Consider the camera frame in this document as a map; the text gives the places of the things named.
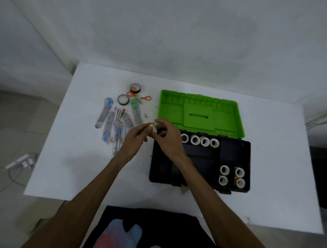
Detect white plug adapter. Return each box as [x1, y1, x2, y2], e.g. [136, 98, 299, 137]
[22, 156, 37, 169]

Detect orange handled scissors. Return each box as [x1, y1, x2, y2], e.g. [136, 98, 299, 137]
[127, 91, 152, 103]

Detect white wall cable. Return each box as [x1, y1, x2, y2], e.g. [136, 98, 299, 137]
[305, 113, 327, 128]

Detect person's black clothing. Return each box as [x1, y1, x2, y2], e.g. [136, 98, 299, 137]
[83, 205, 216, 248]

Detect person's right hand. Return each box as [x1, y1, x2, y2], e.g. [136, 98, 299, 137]
[154, 119, 189, 167]

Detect pink stapler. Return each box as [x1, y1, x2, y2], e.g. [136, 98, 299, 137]
[114, 107, 126, 121]

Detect white power cable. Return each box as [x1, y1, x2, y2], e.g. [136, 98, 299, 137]
[0, 166, 26, 192]

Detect blue knife package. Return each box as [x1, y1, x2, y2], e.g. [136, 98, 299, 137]
[102, 111, 115, 145]
[95, 97, 114, 129]

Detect black toolbox with green lid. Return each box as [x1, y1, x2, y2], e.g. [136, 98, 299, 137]
[149, 89, 251, 195]

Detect brown cardboard piece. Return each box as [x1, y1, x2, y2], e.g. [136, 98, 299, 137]
[15, 199, 67, 233]

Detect white power strip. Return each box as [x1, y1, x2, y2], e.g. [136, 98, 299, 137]
[4, 154, 32, 170]

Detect black toolbox tray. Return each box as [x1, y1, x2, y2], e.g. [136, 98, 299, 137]
[151, 129, 251, 192]

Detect person's left forearm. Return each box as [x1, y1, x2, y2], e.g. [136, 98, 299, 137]
[21, 156, 128, 248]

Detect green utility knife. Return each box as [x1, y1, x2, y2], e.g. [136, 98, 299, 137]
[131, 99, 142, 127]

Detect person's left hand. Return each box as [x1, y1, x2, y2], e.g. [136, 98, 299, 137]
[116, 123, 155, 164]

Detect person's right forearm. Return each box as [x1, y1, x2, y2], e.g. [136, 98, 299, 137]
[176, 157, 265, 248]

